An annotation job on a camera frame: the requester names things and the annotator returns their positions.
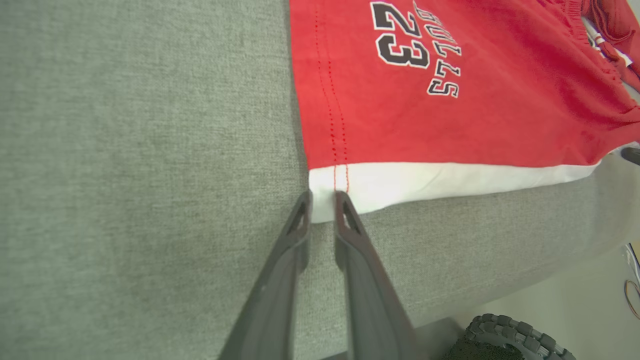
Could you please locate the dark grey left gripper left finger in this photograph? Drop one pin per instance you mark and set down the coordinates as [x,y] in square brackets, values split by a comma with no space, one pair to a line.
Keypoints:
[270,320]

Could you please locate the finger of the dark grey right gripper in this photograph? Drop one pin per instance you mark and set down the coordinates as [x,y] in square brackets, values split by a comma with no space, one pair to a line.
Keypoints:
[632,156]

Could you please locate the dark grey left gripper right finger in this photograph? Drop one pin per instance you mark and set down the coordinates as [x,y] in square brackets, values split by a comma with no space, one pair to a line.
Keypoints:
[372,320]

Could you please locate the red Bulls shorts white stripe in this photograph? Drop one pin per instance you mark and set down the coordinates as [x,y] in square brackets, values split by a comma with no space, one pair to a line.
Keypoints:
[450,130]

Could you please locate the black treaded robot wheel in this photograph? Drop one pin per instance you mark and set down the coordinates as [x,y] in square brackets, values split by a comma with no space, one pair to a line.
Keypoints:
[505,332]

